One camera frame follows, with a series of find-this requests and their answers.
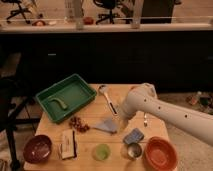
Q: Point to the light blue towel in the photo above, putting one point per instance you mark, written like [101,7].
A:
[106,125]

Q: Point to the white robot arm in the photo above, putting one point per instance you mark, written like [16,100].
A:
[144,98]

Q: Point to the red orange bowl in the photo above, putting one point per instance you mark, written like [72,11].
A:
[160,154]

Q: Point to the dark maroon bowl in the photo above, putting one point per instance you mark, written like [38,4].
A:
[37,149]

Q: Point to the green pickle in tray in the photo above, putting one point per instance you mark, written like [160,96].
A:
[61,103]

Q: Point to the red grape cluster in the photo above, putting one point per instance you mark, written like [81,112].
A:
[76,123]

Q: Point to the silver fork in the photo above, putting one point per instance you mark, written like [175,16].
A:
[145,120]

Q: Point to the green plastic tray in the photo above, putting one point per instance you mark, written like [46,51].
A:
[73,90]

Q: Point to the green plastic cup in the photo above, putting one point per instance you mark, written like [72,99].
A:
[101,152]

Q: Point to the red object on ledge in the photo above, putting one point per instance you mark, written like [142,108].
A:
[88,20]

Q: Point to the small metal cup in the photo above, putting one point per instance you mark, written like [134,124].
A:
[134,150]

